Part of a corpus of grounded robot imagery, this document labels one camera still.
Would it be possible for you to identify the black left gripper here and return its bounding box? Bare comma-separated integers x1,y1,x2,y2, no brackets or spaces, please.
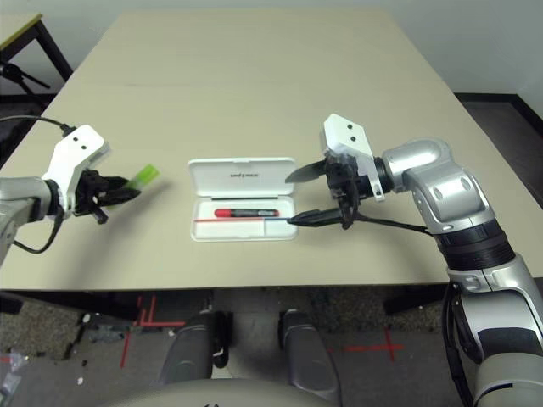
71,169,143,225

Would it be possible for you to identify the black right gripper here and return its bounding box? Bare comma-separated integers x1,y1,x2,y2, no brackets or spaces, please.
283,154,370,231

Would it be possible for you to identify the green white highlighter pen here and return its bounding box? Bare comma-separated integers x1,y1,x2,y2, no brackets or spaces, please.
105,164,161,211

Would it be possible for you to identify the red black marker pen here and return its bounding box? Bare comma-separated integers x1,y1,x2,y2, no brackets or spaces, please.
214,207,281,219

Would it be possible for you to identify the white Unitree pencil case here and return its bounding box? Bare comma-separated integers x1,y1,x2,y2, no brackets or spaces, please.
188,157,299,243

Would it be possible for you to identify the black table base bar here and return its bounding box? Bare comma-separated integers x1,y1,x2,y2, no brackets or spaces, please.
0,290,143,327
383,286,449,315

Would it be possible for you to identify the black tripod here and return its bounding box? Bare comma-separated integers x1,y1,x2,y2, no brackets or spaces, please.
0,61,51,103

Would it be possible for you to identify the grey crumpled floor debris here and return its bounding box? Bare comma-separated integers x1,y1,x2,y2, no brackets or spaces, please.
87,328,128,344

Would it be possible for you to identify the black framed side table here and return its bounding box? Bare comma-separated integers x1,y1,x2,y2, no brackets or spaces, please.
0,12,73,86

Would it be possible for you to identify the grey left robot leg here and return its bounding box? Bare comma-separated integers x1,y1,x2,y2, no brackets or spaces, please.
159,312,234,382

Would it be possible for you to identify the clear plastic bag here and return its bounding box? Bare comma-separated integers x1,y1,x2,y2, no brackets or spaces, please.
0,348,26,404

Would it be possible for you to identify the grey robot torso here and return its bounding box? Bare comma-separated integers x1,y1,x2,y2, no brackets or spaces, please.
105,378,340,407

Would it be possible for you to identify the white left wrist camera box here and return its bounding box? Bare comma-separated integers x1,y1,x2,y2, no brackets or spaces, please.
41,124,111,213

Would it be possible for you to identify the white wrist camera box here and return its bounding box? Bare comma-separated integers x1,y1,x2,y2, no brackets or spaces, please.
318,113,387,203
41,124,111,213

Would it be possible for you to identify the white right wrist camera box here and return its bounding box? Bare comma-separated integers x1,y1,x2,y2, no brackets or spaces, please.
318,113,387,203

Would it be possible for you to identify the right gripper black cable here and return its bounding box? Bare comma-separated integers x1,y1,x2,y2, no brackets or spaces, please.
343,211,432,237

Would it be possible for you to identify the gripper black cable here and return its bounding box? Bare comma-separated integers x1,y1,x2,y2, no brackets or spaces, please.
11,211,60,255
343,211,432,237

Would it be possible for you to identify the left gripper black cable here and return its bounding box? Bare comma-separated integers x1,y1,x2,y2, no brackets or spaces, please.
11,211,60,255

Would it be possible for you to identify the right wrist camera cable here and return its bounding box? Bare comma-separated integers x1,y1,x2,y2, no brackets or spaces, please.
440,283,474,407

